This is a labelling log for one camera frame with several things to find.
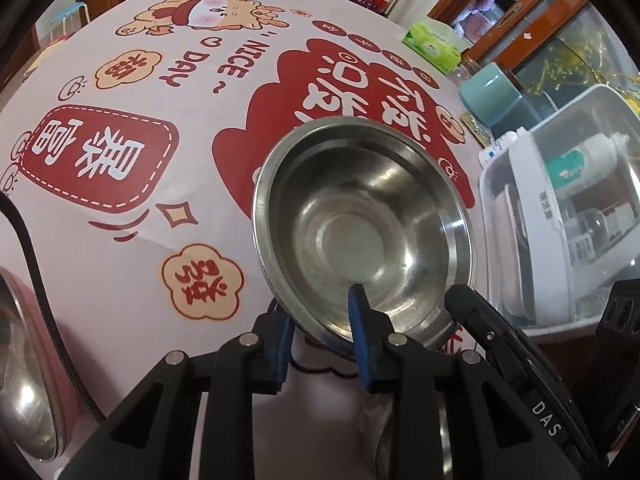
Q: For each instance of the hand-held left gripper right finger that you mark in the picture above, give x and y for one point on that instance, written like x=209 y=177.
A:
x=360 y=330

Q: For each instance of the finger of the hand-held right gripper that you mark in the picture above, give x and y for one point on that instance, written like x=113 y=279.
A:
x=480 y=320

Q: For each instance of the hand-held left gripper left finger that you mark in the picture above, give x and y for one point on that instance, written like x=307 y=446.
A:
x=285 y=342

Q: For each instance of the wide-rimmed steel bowl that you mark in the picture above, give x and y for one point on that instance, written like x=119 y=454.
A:
x=350 y=210

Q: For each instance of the pink steel bowl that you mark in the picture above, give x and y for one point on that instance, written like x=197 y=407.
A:
x=30 y=385

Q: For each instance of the printed pink tablecloth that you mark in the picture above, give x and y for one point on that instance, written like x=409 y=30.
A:
x=125 y=285

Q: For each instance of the white sterilizer cabinet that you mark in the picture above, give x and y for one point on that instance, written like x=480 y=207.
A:
x=550 y=160

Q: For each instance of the teal cup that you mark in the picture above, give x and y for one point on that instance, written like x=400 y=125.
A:
x=490 y=92

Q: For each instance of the green tissue box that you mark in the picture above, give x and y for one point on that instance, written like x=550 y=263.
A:
x=435 y=45

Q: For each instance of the red box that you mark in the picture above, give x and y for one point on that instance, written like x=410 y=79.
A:
x=369 y=2

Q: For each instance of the small blue stool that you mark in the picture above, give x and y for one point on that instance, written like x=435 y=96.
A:
x=67 y=9

